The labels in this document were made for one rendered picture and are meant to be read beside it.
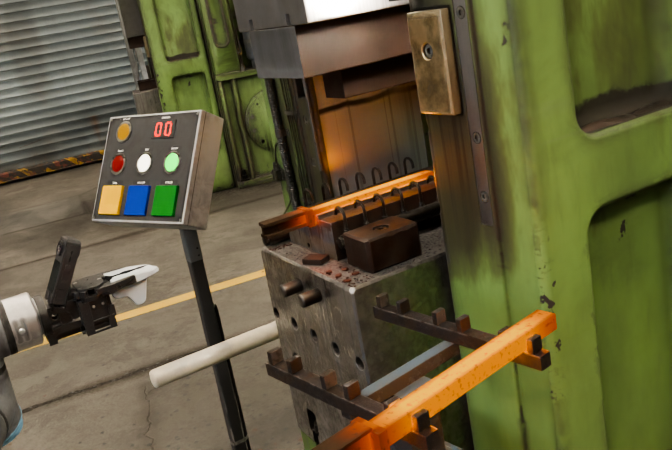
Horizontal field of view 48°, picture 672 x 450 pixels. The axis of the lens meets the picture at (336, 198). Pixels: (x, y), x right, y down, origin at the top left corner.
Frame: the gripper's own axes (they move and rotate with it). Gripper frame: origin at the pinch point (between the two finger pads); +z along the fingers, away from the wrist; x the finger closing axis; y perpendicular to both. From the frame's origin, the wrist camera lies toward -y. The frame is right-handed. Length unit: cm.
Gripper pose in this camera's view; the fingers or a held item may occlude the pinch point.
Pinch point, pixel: (150, 266)
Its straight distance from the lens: 139.5
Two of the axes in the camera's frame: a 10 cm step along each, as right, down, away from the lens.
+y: 1.7, 9.5, 2.5
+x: 5.0, 1.4, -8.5
